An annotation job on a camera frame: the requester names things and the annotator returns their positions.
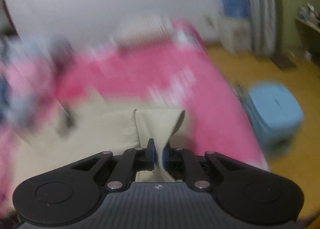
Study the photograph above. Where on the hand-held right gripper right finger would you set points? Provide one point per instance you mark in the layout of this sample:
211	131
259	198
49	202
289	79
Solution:
165	157

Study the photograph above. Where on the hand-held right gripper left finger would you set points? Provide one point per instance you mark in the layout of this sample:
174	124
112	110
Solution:
152	155

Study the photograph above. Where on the beige zip jacket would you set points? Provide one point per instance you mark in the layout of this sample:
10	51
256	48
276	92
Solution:
105	129

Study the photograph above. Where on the pink floral blanket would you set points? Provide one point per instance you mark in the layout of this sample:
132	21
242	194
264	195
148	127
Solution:
155	69

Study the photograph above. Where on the light blue plastic stool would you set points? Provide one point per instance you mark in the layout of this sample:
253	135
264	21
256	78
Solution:
275	111

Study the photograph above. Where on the small white cabinet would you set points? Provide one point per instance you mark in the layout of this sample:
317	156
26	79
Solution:
237	33

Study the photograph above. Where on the pink grey floral quilt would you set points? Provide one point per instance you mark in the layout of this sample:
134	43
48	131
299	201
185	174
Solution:
27	74

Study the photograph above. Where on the grey curtain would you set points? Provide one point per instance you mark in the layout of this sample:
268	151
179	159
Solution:
260	11

